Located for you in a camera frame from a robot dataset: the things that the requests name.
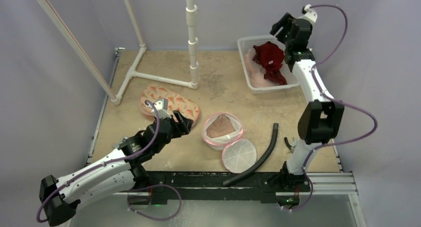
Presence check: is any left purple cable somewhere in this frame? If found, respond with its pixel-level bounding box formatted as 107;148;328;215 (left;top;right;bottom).
36;99;161;224

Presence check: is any white plastic basket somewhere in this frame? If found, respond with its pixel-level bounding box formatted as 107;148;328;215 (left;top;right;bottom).
237;35;299;95

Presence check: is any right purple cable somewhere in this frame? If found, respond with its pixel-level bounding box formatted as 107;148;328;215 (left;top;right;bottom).
282;4;379;213

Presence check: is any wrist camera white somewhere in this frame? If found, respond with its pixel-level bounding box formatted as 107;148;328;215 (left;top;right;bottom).
151;98;171;119
299;4;318;25

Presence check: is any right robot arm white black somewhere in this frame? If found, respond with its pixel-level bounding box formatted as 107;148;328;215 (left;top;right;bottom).
270;12;345;191

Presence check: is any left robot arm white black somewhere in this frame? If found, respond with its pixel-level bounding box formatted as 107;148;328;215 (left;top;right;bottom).
36;109;194;227

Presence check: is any white pvc pipe rack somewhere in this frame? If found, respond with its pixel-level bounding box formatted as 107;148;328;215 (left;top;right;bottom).
36;0;199;105

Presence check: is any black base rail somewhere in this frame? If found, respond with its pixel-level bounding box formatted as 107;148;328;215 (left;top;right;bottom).
129;171;310;205

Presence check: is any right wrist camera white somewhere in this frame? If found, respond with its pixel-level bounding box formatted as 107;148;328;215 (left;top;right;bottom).
299;4;318;25

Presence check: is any black corrugated hose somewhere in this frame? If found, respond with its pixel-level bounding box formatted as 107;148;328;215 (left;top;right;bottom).
222;122;280;187

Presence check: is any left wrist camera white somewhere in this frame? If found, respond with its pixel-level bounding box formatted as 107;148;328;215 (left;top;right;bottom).
151;98;171;119

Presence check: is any pink bra in basket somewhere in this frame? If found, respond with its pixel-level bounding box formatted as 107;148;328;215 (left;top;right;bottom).
244;48;279;88

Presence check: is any dark red bra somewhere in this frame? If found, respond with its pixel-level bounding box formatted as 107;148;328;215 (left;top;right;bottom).
264;70;287;85
252;41;284;71

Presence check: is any floral mesh laundry bag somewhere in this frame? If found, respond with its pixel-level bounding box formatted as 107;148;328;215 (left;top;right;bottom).
138;84;200;126

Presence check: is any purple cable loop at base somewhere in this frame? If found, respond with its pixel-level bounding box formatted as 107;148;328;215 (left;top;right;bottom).
127;184;183;222

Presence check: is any white mesh laundry bag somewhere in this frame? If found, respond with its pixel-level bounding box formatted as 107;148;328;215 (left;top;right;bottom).
202;112;257;174

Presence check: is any beige tan bra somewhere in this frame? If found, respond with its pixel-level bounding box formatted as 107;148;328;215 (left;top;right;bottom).
206;114;235;139

